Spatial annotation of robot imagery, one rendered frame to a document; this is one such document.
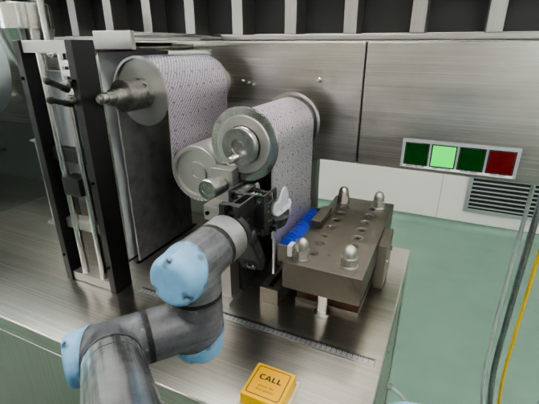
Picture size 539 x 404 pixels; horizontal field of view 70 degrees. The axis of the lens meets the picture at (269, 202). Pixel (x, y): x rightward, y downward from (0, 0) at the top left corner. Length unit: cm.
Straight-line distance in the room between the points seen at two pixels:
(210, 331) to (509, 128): 76
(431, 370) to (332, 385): 143
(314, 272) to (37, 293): 64
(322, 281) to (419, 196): 281
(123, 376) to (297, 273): 43
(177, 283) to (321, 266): 34
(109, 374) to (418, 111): 83
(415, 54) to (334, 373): 70
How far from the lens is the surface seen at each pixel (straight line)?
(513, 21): 106
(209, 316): 58
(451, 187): 349
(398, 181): 350
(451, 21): 106
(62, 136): 94
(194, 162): 84
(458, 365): 221
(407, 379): 206
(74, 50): 82
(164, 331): 58
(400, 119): 100
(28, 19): 125
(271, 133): 73
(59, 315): 96
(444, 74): 98
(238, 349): 78
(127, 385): 42
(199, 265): 52
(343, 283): 76
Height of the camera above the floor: 143
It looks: 22 degrees down
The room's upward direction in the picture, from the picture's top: straight up
